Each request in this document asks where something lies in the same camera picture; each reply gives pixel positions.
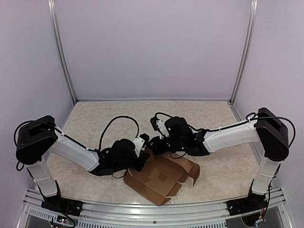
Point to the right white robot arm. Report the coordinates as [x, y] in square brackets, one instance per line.
[262, 127]

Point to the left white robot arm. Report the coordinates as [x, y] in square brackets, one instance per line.
[34, 138]

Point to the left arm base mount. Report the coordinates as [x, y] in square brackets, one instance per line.
[62, 205]

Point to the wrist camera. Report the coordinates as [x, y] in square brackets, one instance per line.
[140, 142]
[159, 126]

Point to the aluminium frame post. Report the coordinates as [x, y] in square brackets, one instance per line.
[60, 50]
[245, 51]

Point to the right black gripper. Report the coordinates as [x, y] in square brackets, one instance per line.
[156, 150]

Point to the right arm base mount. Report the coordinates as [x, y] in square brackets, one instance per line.
[251, 202]

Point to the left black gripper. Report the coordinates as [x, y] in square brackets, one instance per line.
[143, 159]

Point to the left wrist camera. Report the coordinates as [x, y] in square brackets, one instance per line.
[140, 142]

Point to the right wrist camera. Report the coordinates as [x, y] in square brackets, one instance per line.
[159, 126]

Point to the brown cardboard box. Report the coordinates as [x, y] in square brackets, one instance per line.
[161, 177]

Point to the right aluminium frame post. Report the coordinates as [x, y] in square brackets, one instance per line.
[245, 51]

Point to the left aluminium frame post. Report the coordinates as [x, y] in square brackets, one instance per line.
[60, 50]

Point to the front aluminium rail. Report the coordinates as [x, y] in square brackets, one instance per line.
[212, 214]

